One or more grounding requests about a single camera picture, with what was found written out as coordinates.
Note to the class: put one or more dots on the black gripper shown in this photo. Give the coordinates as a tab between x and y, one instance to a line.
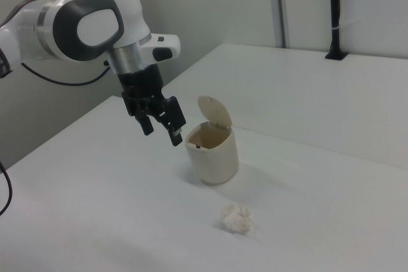
141	82

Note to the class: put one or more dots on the grey partition post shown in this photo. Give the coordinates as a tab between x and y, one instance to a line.
280	4

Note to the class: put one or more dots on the white paper trash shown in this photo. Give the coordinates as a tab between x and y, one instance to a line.
236	219

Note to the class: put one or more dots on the black pole with base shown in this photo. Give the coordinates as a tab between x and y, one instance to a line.
335	4

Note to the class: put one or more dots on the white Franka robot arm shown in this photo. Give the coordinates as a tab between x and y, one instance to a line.
95	28

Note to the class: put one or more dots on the small cream bin with lid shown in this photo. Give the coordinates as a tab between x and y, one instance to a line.
213	160

